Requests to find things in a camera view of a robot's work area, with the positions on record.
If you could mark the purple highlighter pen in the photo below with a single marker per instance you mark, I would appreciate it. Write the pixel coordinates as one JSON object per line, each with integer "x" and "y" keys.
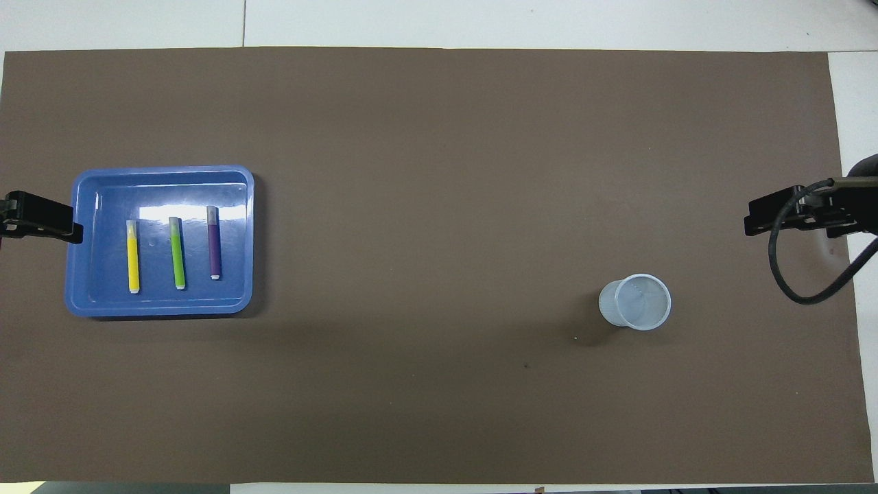
{"x": 214, "y": 247}

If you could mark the green highlighter pen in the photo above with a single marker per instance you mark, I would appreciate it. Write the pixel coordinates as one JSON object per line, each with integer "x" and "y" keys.
{"x": 178, "y": 257}

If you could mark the yellow highlighter pen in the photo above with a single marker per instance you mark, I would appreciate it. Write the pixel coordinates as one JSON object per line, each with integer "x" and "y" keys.
{"x": 133, "y": 261}

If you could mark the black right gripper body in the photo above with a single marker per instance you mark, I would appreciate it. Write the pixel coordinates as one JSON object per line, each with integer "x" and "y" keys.
{"x": 865, "y": 206}

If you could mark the blue plastic tray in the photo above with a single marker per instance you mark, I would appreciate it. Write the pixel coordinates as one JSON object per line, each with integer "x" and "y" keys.
{"x": 158, "y": 302}

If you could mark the brown table mat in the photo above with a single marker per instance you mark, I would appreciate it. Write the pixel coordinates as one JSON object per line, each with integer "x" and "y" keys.
{"x": 439, "y": 171}

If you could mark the translucent plastic cup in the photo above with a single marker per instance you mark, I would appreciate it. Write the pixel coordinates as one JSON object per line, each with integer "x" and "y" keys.
{"x": 641, "y": 302}

